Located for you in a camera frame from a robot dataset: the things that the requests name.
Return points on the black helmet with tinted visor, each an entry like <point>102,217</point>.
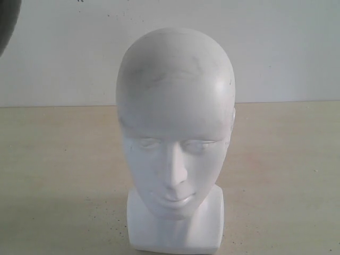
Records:
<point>9,13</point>

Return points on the white mannequin head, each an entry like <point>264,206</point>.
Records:
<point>175,96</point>

